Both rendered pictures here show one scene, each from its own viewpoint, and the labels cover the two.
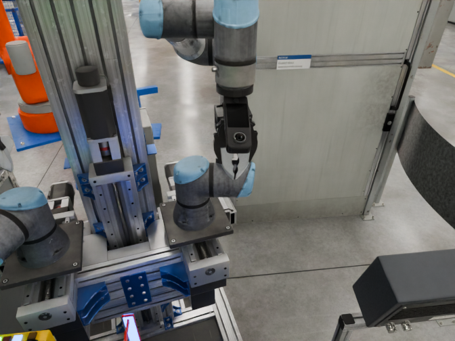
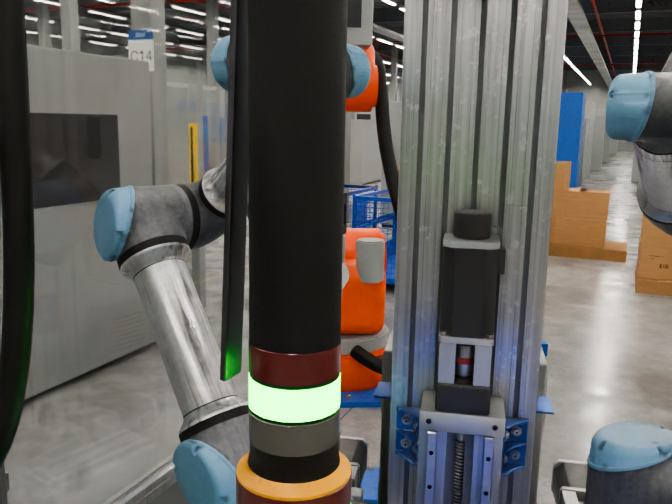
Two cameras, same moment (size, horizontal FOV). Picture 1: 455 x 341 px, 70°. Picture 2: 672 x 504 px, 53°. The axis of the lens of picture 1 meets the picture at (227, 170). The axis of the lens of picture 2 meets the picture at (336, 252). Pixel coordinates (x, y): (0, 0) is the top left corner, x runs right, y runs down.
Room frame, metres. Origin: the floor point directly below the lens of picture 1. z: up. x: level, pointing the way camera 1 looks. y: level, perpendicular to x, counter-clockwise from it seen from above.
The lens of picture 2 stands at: (-0.14, 0.05, 1.71)
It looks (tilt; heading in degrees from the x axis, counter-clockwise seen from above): 11 degrees down; 30
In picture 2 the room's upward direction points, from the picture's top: 1 degrees clockwise
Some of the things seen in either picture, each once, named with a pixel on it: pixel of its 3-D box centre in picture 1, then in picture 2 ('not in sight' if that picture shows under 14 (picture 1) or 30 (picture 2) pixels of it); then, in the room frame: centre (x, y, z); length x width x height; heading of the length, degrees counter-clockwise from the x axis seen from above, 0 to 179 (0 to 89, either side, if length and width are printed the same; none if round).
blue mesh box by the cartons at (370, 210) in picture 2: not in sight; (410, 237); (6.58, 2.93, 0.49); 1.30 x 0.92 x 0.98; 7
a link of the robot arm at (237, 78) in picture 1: (233, 73); not in sight; (0.60, -0.01, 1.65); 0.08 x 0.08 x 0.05
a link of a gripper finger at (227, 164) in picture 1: (226, 157); not in sight; (0.60, 0.00, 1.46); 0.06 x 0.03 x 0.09; 8
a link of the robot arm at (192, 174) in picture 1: (193, 178); (635, 473); (0.88, 0.11, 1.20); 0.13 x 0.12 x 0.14; 90
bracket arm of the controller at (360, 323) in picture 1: (384, 317); not in sight; (0.48, -0.41, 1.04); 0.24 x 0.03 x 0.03; 97
